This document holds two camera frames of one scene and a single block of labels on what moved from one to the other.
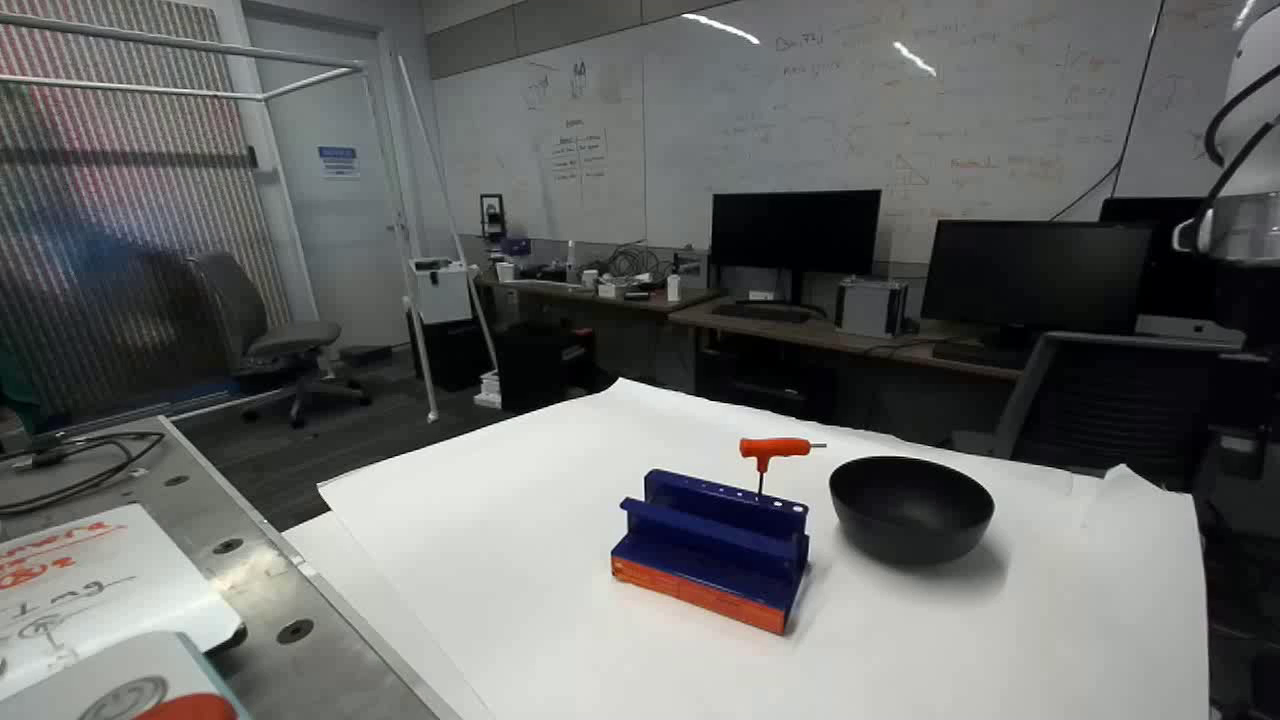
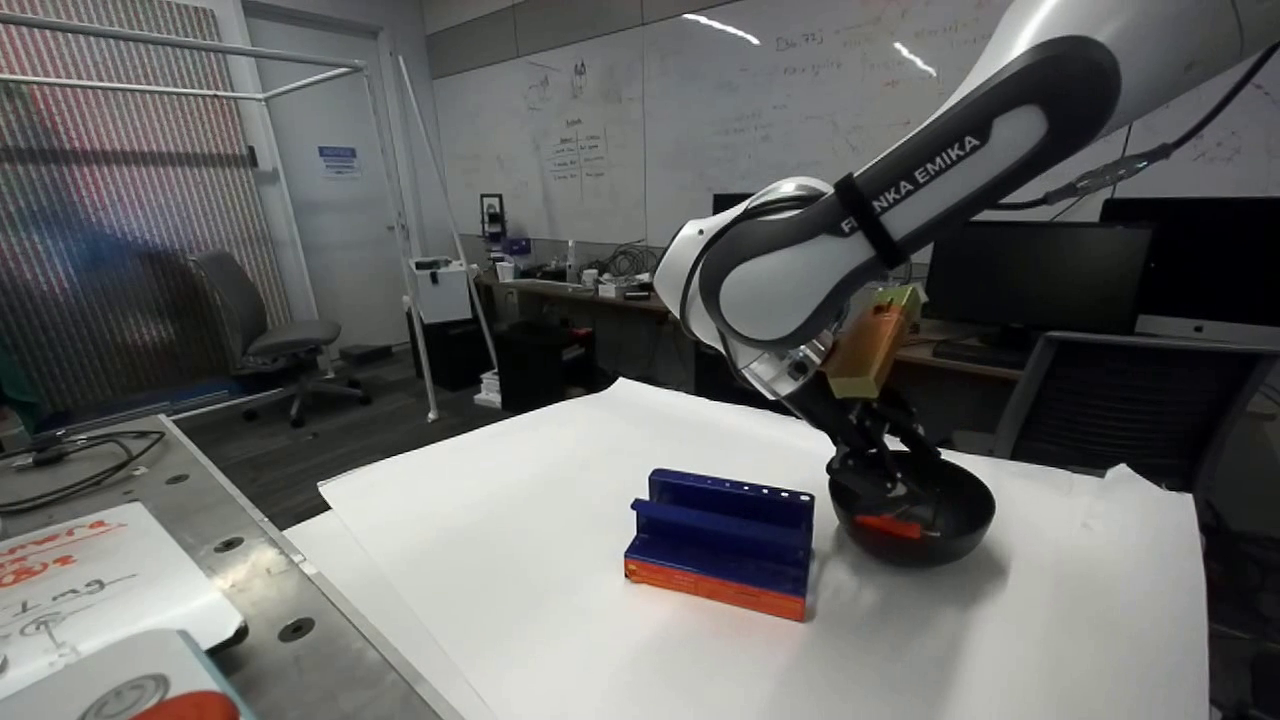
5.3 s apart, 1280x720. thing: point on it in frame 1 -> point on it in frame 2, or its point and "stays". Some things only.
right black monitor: x=1038 y=277 stays
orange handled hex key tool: x=767 y=451 -> x=891 y=527
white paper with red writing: x=86 y=586 stays
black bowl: x=902 y=508 stays
